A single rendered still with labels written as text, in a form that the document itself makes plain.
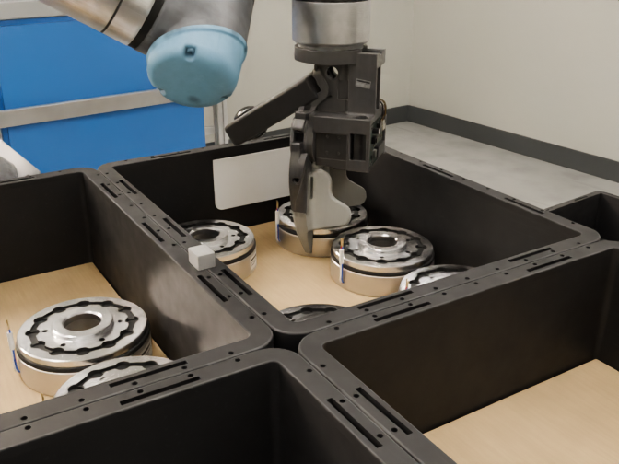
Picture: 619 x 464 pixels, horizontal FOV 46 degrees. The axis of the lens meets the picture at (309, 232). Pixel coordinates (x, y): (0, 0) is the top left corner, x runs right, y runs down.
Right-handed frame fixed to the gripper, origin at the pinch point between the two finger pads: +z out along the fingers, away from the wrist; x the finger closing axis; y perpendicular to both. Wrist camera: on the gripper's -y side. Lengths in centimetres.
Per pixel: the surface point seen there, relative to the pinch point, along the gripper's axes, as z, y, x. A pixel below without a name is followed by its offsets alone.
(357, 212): -0.8, 4.0, 5.3
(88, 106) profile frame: 26, -121, 134
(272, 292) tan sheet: 2.0, -0.2, -10.8
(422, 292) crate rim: -8.0, 16.3, -25.2
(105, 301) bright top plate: -1.0, -11.0, -22.3
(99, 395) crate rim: -7.9, 2.1, -42.1
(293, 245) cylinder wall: 1.1, -1.3, -1.7
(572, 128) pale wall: 64, 36, 309
